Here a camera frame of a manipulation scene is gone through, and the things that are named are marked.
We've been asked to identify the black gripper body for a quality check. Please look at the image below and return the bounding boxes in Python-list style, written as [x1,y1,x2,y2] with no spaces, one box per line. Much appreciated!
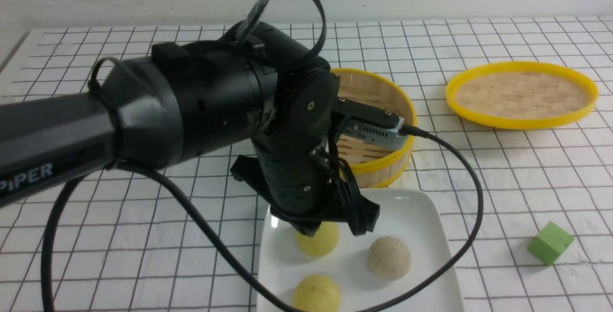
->
[230,145,380,236]

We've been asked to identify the yellow steamed bun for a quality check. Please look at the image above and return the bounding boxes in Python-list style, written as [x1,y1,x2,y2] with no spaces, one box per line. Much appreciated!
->
[295,221,340,257]
[292,275,341,312]

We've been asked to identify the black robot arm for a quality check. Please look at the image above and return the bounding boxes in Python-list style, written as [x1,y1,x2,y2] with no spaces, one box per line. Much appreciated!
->
[0,23,379,236]

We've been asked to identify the white square plate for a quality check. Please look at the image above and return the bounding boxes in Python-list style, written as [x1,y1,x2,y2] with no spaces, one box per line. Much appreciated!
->
[258,189,455,312]

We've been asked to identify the brown steamed bun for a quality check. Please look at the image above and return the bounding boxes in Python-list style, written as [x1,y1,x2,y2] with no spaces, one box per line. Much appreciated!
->
[366,236,411,281]

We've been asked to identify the yellow rimmed bamboo steamer basket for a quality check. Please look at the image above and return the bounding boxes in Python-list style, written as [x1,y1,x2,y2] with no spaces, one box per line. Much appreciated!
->
[333,68,417,188]

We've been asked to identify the white grid pattern tablecloth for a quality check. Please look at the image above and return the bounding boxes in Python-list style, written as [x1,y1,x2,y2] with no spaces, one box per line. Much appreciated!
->
[0,15,613,312]

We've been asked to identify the yellow rimmed bamboo steamer lid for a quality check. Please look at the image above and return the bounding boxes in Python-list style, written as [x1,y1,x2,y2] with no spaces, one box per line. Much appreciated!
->
[446,61,598,130]

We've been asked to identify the green cube block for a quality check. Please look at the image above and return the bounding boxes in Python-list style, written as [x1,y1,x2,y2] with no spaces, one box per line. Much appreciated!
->
[527,221,574,267]

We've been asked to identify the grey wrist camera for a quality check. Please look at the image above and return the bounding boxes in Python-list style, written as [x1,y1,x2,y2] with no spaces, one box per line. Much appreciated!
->
[329,98,408,151]

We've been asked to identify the black camera cable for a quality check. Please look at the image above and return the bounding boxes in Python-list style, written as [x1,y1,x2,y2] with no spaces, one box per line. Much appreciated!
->
[41,0,484,312]

